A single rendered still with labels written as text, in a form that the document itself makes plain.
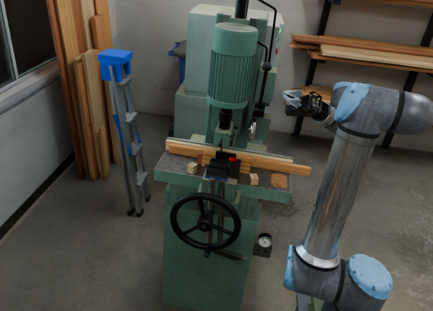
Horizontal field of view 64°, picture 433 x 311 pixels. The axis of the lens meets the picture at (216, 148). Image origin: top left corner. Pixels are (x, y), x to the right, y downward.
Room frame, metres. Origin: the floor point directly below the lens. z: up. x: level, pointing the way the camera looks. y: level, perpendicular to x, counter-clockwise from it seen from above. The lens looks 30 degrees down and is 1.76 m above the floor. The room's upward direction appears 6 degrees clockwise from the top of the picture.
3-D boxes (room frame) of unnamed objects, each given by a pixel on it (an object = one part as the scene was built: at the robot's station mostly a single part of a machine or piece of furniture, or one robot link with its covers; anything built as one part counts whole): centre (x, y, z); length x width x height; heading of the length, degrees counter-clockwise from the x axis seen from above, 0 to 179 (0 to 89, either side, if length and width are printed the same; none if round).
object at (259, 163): (1.38, -0.11, 0.92); 0.66 x 0.02 x 0.04; 84
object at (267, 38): (1.69, -0.20, 1.40); 0.10 x 0.06 x 0.16; 174
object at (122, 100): (2.06, 0.62, 0.58); 0.27 x 0.25 x 1.16; 85
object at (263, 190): (1.28, -0.04, 0.87); 0.61 x 0.30 x 0.06; 84
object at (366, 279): (0.81, -0.54, 0.82); 0.17 x 0.15 x 0.18; 77
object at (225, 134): (1.41, -0.03, 1.03); 0.14 x 0.07 x 0.09; 174
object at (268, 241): (1.15, -0.26, 0.65); 0.06 x 0.04 x 0.08; 84
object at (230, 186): (1.19, -0.03, 0.92); 0.15 x 0.13 x 0.09; 84
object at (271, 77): (1.58, -0.20, 1.23); 0.09 x 0.08 x 0.15; 174
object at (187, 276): (1.51, -0.04, 0.36); 0.58 x 0.45 x 0.71; 174
